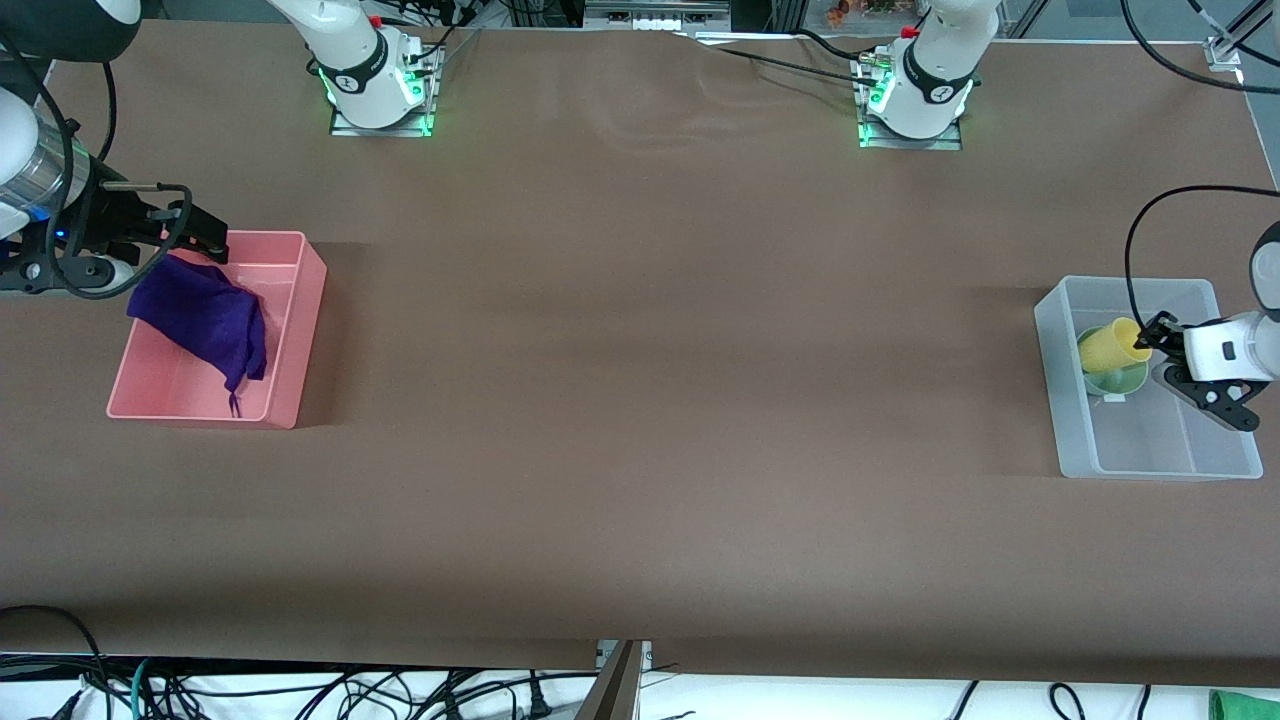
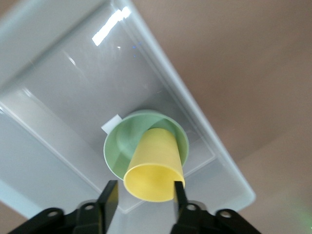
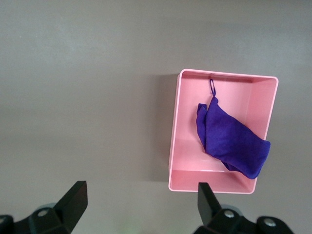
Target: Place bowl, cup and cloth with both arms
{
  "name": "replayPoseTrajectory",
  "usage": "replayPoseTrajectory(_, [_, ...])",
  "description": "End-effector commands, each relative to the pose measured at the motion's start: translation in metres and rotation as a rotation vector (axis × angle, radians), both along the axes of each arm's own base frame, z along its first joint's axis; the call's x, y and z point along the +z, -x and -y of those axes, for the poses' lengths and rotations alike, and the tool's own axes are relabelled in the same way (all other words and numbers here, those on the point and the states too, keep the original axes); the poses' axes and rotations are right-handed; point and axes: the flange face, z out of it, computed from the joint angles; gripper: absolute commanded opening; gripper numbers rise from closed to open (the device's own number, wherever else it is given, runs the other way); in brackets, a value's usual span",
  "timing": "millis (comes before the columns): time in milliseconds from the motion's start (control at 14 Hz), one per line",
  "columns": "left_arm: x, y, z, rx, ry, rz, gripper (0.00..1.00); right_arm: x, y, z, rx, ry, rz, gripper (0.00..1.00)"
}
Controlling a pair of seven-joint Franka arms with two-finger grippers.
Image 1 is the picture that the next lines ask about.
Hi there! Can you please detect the green ceramic bowl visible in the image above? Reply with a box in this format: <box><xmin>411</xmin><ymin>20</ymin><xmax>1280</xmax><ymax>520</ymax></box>
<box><xmin>1075</xmin><ymin>325</ymin><xmax>1149</xmax><ymax>397</ymax></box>

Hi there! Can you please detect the yellow plastic cup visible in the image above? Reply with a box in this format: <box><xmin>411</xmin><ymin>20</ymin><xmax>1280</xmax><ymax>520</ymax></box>
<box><xmin>1078</xmin><ymin>317</ymin><xmax>1153</xmax><ymax>373</ymax></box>

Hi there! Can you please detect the purple cloth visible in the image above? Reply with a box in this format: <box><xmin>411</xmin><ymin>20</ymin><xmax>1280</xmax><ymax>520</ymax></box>
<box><xmin>126</xmin><ymin>253</ymin><xmax>269</xmax><ymax>419</ymax></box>

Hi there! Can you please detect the green cloth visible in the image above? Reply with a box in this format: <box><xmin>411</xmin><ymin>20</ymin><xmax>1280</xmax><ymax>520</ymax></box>
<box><xmin>1208</xmin><ymin>689</ymin><xmax>1280</xmax><ymax>720</ymax></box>

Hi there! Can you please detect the translucent plastic bin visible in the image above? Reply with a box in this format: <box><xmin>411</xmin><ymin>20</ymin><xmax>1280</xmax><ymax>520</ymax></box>
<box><xmin>1033</xmin><ymin>275</ymin><xmax>1264</xmax><ymax>482</ymax></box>

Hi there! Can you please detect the pink plastic bin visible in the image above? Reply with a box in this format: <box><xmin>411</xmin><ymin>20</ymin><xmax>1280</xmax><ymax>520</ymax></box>
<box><xmin>106</xmin><ymin>230</ymin><xmax>328</xmax><ymax>430</ymax></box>

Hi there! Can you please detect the brown table cover sheet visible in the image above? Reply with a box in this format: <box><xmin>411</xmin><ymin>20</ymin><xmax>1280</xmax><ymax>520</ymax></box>
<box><xmin>0</xmin><ymin>18</ymin><xmax>1280</xmax><ymax>689</ymax></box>

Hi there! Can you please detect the orange background object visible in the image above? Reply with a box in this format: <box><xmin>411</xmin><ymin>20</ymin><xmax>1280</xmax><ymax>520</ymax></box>
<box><xmin>825</xmin><ymin>0</ymin><xmax>901</xmax><ymax>26</ymax></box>

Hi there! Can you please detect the grey electronics box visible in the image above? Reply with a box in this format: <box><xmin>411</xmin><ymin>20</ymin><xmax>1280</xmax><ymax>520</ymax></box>
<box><xmin>583</xmin><ymin>0</ymin><xmax>733</xmax><ymax>31</ymax></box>

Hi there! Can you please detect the thin black cable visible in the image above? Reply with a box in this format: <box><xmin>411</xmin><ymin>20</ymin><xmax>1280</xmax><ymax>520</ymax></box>
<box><xmin>98</xmin><ymin>62</ymin><xmax>118</xmax><ymax>163</ymax></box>

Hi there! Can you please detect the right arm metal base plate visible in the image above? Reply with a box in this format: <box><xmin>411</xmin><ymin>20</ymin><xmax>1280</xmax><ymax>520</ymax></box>
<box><xmin>330</xmin><ymin>40</ymin><xmax>441</xmax><ymax>138</ymax></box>

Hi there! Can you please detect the black overhead cable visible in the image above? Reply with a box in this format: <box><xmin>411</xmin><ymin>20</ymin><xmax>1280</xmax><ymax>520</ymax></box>
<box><xmin>1120</xmin><ymin>0</ymin><xmax>1280</xmax><ymax>96</ymax></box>

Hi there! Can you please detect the aluminium frame profile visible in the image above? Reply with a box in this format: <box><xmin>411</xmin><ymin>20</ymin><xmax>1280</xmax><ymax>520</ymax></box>
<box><xmin>1205</xmin><ymin>0</ymin><xmax>1280</xmax><ymax>71</ymax></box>

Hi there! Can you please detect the thick black floor cable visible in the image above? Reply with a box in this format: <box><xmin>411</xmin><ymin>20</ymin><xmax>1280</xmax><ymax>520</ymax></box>
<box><xmin>0</xmin><ymin>604</ymin><xmax>111</xmax><ymax>720</ymax></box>

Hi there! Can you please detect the short black table cable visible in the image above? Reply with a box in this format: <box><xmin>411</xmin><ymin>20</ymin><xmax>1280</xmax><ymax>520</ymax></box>
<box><xmin>795</xmin><ymin>28</ymin><xmax>876</xmax><ymax>63</ymax></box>

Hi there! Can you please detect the long black table cable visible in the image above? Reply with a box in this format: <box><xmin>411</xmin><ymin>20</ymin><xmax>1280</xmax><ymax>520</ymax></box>
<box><xmin>690</xmin><ymin>35</ymin><xmax>881</xmax><ymax>86</ymax></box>

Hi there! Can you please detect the metal table bracket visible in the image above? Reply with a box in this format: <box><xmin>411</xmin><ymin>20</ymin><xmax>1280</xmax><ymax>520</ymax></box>
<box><xmin>578</xmin><ymin>640</ymin><xmax>653</xmax><ymax>720</ymax></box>

